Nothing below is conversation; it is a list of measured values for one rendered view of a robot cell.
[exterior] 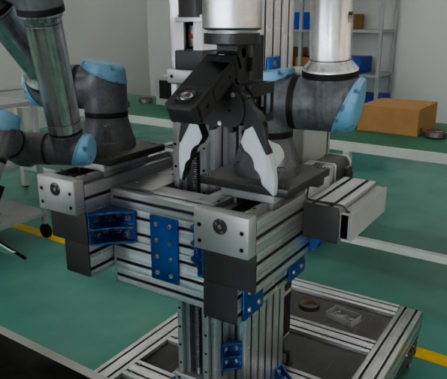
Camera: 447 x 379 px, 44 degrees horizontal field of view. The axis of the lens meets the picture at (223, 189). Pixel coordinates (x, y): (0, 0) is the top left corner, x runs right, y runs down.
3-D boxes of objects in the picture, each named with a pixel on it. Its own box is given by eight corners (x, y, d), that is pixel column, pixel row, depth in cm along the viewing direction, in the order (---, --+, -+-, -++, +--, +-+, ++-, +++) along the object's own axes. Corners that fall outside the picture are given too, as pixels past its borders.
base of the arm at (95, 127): (107, 138, 163) (105, 104, 160) (147, 144, 155) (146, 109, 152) (68, 147, 150) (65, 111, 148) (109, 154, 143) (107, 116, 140)
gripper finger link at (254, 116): (282, 147, 68) (248, 85, 69) (276, 149, 67) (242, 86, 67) (255, 163, 71) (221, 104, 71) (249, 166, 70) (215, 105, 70)
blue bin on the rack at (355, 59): (343, 70, 704) (344, 55, 698) (371, 71, 685) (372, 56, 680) (330, 72, 670) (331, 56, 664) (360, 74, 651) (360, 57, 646)
